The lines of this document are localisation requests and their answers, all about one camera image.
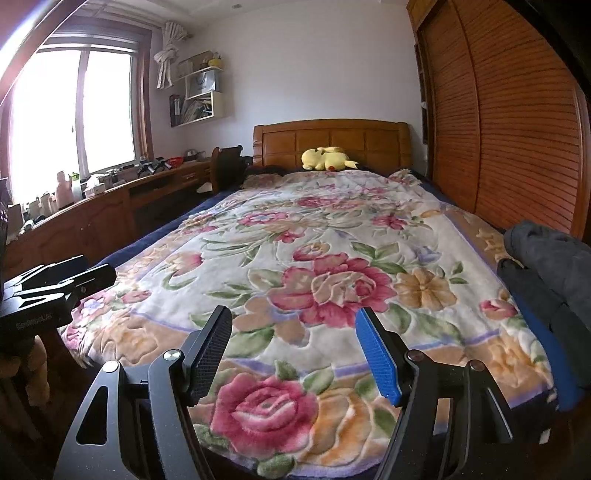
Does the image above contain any dark clothes pile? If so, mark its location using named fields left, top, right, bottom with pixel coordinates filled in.
left=497, top=220, right=590, bottom=387

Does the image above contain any wooden wardrobe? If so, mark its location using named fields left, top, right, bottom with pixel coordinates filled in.
left=407, top=1, right=590, bottom=241

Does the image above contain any white wall shelf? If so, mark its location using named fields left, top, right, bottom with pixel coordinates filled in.
left=168, top=66, right=225, bottom=128

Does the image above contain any wooden chair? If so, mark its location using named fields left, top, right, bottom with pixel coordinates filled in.
left=211, top=145, right=252, bottom=193

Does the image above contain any wooden headboard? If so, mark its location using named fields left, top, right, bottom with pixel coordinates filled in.
left=252, top=119, right=413, bottom=177

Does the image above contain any wooden desk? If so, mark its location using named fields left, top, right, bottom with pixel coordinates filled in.
left=3, top=161, right=212, bottom=279

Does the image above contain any tied white curtain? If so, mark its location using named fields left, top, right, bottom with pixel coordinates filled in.
left=153, top=21, right=189, bottom=90

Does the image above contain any window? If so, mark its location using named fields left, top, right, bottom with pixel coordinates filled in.
left=1, top=24, right=151, bottom=203

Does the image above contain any blue cloth on bed edge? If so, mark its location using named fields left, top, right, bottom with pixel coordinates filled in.
left=513, top=291, right=590, bottom=411

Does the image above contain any floral bed blanket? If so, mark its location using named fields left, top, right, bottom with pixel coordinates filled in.
left=61, top=170, right=556, bottom=479

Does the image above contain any yellow plush toy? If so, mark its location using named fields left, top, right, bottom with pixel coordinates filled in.
left=301, top=147, right=358, bottom=172

